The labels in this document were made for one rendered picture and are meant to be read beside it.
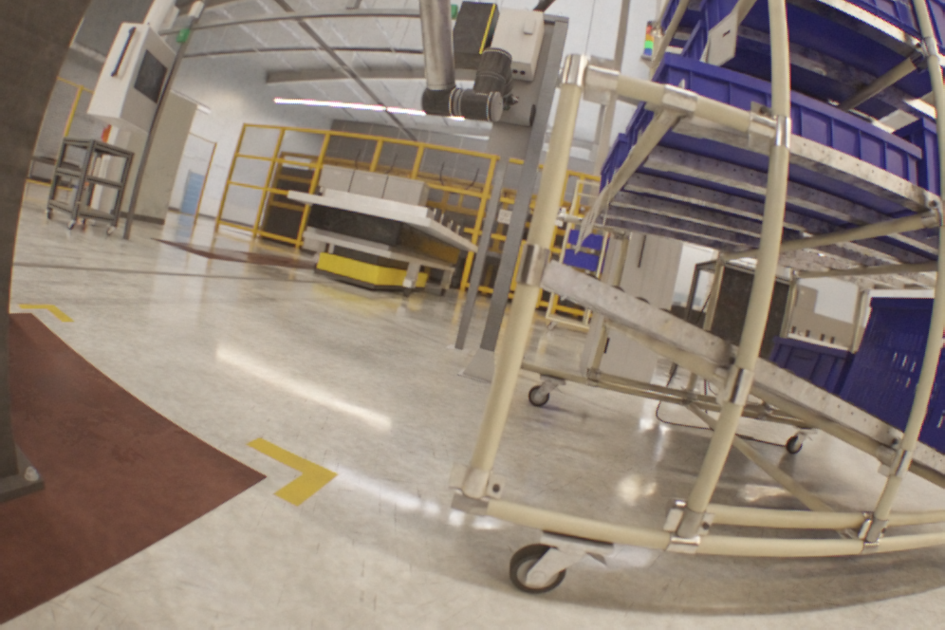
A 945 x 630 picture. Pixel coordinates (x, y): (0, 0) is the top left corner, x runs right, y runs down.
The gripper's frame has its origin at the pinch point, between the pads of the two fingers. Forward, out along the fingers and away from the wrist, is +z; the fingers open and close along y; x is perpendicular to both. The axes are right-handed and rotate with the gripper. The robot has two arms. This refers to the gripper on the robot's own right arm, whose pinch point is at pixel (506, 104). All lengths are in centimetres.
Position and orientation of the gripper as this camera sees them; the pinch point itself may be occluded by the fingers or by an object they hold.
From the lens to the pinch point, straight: 187.0
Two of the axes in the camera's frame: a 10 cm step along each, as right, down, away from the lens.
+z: 1.8, 0.4, 9.8
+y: -9.5, -2.3, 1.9
